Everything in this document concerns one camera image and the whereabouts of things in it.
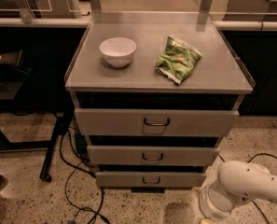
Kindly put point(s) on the black table frame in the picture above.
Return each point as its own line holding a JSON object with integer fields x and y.
{"x": 8, "y": 92}

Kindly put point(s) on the white horizontal rail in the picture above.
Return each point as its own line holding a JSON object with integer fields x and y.
{"x": 82, "y": 23}

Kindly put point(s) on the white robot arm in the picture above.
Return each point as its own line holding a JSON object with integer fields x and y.
{"x": 237, "y": 183}

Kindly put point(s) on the grey drawer cabinet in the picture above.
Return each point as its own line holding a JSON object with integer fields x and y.
{"x": 218, "y": 83}

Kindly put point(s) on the grey drawer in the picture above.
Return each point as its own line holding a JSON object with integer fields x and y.
{"x": 152, "y": 122}
{"x": 162, "y": 156}
{"x": 149, "y": 179}

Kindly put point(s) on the green snack bag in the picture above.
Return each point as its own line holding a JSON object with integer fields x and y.
{"x": 178, "y": 60}

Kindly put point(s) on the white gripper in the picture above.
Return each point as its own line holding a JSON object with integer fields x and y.
{"x": 209, "y": 205}

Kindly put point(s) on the white ceramic bowl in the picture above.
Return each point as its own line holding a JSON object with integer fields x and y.
{"x": 118, "y": 51}

